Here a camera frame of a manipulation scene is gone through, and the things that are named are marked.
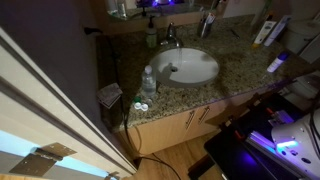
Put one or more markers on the white contact lens case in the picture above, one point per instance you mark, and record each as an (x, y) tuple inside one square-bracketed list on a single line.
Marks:
[(139, 105)]

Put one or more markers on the white bottle purple cap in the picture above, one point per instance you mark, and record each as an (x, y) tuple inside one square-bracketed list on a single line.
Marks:
[(282, 57)]

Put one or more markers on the white tube yellow cap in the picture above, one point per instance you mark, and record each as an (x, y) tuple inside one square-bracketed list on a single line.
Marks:
[(264, 31)]

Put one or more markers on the wooden vanity cabinet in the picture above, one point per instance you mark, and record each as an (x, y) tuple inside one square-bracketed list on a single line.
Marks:
[(172, 130)]

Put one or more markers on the chrome faucet with lever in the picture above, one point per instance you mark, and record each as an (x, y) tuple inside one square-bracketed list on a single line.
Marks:
[(171, 37)]

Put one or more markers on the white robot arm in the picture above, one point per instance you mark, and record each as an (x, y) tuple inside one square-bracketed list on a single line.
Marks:
[(296, 143)]

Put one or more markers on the clear plastic water bottle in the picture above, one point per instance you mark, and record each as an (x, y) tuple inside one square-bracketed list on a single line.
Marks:
[(148, 82)]

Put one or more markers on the wood framed wall mirror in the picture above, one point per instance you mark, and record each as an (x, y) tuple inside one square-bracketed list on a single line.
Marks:
[(162, 17)]

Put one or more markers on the green soap dispenser bottle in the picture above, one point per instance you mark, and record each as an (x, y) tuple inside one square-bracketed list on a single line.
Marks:
[(151, 34)]

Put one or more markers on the white door with hinges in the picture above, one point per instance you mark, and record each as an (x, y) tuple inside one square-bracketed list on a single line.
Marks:
[(43, 134)]

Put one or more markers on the white oval sink basin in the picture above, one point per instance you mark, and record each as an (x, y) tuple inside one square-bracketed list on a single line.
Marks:
[(184, 67)]

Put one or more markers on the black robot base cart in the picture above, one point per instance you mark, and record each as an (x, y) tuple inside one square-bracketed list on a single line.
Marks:
[(245, 150)]

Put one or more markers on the white toilet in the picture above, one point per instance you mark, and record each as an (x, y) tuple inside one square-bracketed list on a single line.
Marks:
[(302, 38)]

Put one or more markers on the metal toothbrush holder cup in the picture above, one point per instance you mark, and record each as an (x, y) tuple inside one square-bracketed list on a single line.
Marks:
[(200, 32)]

